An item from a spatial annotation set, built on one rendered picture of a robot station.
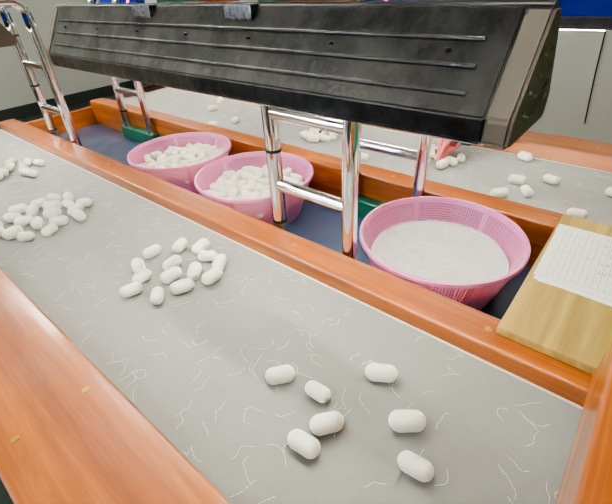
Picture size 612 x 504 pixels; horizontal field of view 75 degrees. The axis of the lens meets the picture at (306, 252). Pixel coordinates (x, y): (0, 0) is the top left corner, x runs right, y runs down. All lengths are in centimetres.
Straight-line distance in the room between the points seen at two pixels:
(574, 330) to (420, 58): 38
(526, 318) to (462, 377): 11
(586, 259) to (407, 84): 47
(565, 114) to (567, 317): 258
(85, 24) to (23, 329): 40
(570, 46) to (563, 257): 242
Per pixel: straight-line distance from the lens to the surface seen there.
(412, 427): 45
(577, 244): 72
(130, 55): 52
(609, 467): 35
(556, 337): 54
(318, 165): 96
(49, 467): 48
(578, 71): 304
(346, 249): 63
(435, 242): 73
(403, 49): 29
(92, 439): 48
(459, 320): 54
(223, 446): 46
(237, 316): 57
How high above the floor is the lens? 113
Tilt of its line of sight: 35 degrees down
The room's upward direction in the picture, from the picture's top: 3 degrees counter-clockwise
